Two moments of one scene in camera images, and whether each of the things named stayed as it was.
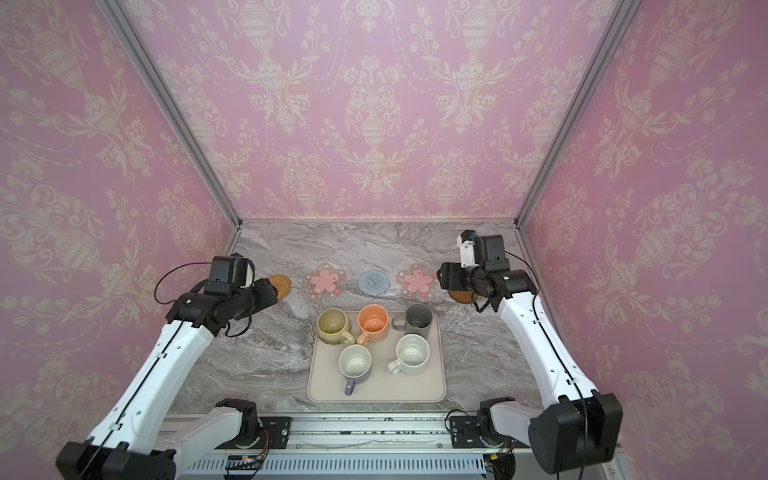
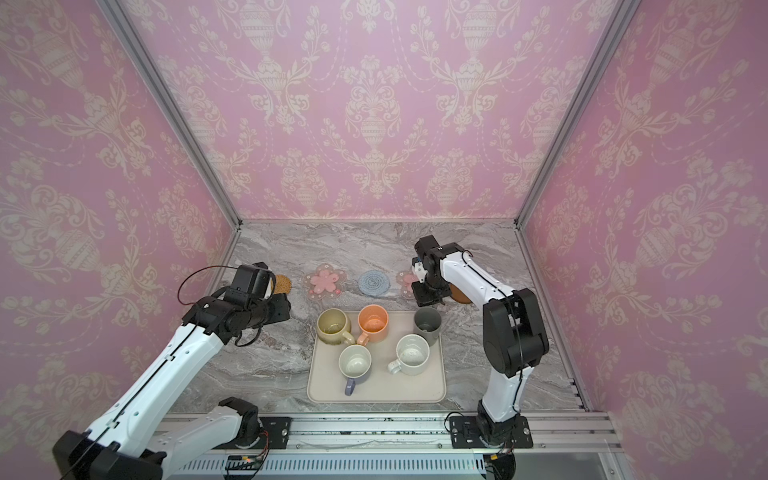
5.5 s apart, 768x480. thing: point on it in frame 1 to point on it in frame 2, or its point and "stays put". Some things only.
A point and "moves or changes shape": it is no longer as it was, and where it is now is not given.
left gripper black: x=269 y=294 to x=283 y=308
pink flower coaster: x=325 y=282 stays put
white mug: x=412 y=352 stays put
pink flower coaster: x=417 y=282 stays put
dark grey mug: x=417 y=320 moves or changes shape
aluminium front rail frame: x=357 y=446 stays put
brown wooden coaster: x=463 y=296 stays put
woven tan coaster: x=282 y=285 stays put
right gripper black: x=450 y=276 to x=428 y=295
